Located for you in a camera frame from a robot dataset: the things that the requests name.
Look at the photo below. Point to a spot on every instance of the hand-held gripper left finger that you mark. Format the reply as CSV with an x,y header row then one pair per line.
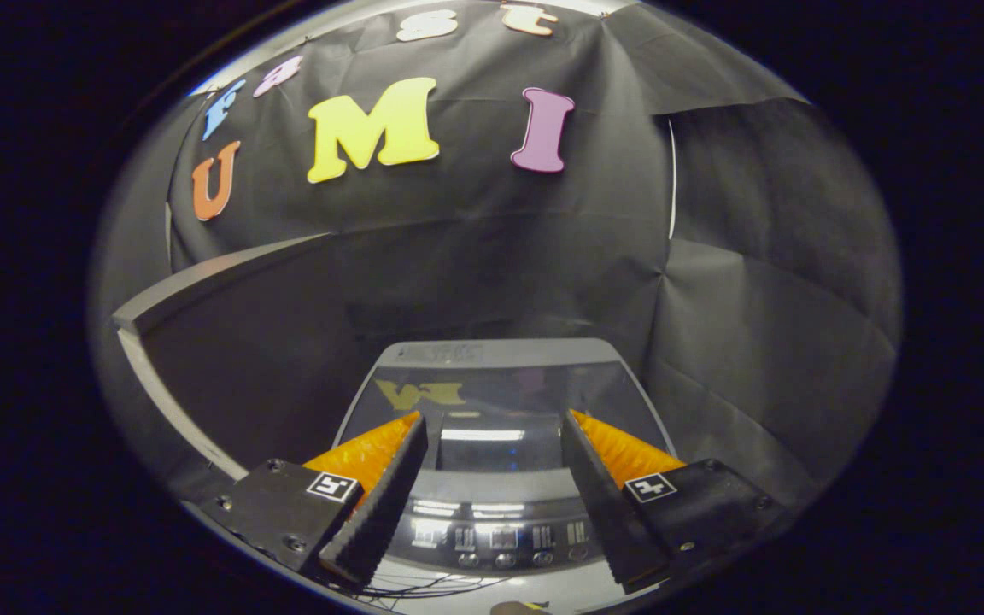
x,y
385,504

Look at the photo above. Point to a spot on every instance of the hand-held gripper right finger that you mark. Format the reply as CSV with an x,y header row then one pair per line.
x,y
607,512

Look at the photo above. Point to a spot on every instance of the dark grey washing machine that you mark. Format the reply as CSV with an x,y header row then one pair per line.
x,y
500,512

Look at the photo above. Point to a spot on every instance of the dark washing machine lid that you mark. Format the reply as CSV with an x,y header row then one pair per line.
x,y
500,384

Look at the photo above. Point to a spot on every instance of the small beige cabinet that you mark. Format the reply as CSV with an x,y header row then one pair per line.
x,y
244,359

